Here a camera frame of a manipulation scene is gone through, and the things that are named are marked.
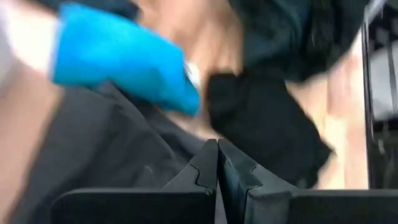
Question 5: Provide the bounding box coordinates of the dark green garment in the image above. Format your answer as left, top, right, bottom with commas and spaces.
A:
228, 0, 373, 83

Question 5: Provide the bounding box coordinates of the black garment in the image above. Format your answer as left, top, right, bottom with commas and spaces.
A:
206, 73, 333, 189

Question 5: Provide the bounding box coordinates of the black table frame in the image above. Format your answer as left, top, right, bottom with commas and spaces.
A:
362, 6, 398, 190

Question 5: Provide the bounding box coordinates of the dark charcoal garment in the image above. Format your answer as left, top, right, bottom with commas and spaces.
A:
9, 82, 215, 224

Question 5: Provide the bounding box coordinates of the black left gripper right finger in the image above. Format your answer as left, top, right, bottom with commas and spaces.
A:
218, 139, 398, 224

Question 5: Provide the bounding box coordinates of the bright blue garment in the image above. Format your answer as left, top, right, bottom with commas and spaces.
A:
51, 2, 201, 118

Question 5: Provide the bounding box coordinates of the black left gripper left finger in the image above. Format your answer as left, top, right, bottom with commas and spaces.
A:
51, 138, 220, 224

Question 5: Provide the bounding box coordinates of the navy cloth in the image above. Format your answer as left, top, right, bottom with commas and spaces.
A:
30, 0, 141, 21

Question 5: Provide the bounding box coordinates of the white cloth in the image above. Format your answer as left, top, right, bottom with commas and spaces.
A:
0, 0, 62, 91

